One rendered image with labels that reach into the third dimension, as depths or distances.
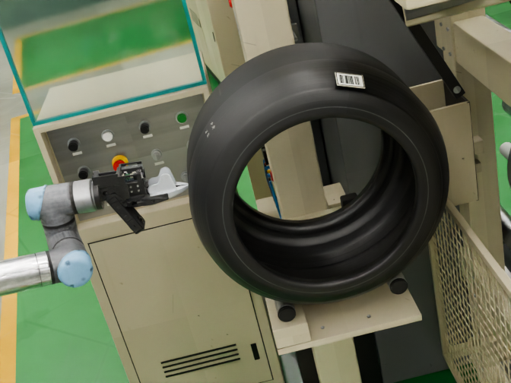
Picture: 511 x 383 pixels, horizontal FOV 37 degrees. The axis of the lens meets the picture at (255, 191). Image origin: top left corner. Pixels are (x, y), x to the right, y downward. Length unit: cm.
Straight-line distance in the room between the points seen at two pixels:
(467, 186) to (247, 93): 79
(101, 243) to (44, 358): 119
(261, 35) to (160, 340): 127
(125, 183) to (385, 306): 74
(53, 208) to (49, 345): 200
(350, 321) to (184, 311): 89
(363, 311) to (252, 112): 66
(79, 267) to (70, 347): 198
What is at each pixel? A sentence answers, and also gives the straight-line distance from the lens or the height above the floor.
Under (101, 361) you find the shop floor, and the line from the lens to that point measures 347.
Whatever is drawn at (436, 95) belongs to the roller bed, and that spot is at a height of 116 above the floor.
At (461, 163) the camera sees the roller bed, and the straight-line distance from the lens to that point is 212.
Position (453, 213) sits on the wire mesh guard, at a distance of 195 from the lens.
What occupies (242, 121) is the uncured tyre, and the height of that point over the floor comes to 142.
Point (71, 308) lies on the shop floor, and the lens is 390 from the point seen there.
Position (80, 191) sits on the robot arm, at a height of 132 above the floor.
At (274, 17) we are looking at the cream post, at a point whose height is 152.
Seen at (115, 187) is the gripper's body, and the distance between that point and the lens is 175.
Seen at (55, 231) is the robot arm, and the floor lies 125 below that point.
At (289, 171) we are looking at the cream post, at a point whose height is 109.
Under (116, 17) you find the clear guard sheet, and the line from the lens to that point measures 231.
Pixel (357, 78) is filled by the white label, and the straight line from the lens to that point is 161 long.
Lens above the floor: 201
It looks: 27 degrees down
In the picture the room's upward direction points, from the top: 14 degrees counter-clockwise
